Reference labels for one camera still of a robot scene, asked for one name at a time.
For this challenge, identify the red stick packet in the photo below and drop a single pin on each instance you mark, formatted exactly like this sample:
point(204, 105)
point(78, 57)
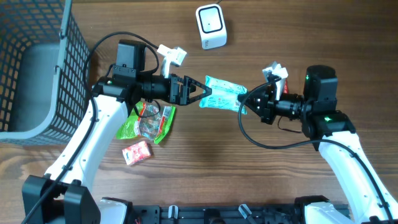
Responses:
point(286, 88)

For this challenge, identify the green snack bag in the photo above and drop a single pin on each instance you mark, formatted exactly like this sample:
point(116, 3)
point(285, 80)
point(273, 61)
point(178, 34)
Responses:
point(153, 124)

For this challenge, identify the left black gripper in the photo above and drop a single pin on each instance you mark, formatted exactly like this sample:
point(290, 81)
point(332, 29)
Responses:
point(189, 84)

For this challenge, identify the teal wipes pack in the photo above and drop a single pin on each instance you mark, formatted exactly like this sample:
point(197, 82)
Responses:
point(224, 95)

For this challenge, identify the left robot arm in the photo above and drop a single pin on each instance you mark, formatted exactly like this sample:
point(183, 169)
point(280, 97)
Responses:
point(63, 193)

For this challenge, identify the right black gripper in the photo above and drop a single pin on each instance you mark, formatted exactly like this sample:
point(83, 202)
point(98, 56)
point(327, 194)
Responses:
point(265, 107)

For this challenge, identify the red small tissue pack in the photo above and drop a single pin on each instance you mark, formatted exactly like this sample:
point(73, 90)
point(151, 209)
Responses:
point(136, 153)

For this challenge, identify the grey plastic mesh basket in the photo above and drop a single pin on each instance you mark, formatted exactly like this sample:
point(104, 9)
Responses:
point(43, 72)

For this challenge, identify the white barcode scanner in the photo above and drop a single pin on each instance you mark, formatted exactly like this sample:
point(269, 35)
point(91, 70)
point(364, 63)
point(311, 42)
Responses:
point(211, 26)

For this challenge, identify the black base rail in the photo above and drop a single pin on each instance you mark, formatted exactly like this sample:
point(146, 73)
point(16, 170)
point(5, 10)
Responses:
point(217, 214)

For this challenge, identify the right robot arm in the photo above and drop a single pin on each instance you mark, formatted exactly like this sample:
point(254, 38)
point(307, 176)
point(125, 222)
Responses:
point(330, 132)

